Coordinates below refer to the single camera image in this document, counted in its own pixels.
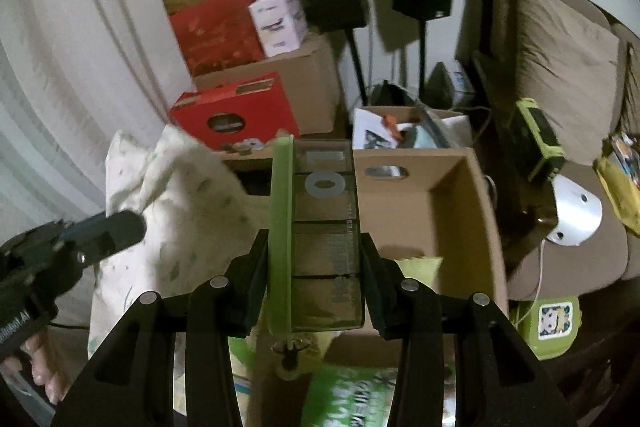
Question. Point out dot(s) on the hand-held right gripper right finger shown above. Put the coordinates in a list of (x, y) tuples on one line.
[(375, 287)]

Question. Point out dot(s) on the green cylindrical can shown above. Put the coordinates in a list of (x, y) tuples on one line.
[(350, 402)]

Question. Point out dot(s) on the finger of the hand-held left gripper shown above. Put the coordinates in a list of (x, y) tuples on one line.
[(115, 232)]

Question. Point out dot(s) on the red gift bag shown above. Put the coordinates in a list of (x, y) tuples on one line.
[(215, 37)]

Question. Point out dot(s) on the brown sofa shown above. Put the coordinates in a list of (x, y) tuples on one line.
[(565, 267)]

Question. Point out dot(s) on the green transparent calendar box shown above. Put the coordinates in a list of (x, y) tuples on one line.
[(320, 247)]

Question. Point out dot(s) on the long cardboard box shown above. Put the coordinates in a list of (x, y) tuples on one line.
[(450, 227)]

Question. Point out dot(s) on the cream thick curtain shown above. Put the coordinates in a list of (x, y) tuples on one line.
[(125, 7)]

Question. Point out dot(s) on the yellow bag on sofa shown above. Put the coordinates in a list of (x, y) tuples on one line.
[(617, 202)]

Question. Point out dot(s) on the large beige cushion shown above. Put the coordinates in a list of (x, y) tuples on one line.
[(565, 67)]

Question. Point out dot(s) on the light green card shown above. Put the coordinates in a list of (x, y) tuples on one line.
[(420, 267)]

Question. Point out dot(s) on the large cardboard box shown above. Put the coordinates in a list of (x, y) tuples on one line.
[(315, 77)]

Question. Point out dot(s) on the black speaker stand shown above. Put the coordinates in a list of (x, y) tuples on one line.
[(357, 67), (423, 57)]

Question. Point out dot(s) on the white pink box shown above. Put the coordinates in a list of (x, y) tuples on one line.
[(277, 22)]

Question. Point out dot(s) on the cluttered open cardboard box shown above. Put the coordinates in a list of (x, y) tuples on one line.
[(380, 127)]

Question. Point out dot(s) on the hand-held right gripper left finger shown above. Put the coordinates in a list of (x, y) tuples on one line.
[(255, 277)]

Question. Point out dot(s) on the person's left hand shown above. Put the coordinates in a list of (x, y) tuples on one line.
[(45, 367)]

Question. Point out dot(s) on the green black device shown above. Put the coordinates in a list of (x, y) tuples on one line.
[(537, 142)]

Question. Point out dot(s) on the white curved plastic shell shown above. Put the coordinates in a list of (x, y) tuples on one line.
[(575, 212)]

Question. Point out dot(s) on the green cartoon lunch box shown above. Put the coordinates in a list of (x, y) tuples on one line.
[(550, 327)]

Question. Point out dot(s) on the floral cloth bag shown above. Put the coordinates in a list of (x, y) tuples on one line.
[(190, 207)]

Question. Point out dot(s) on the white sheer curtain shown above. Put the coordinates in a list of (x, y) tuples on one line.
[(45, 132)]

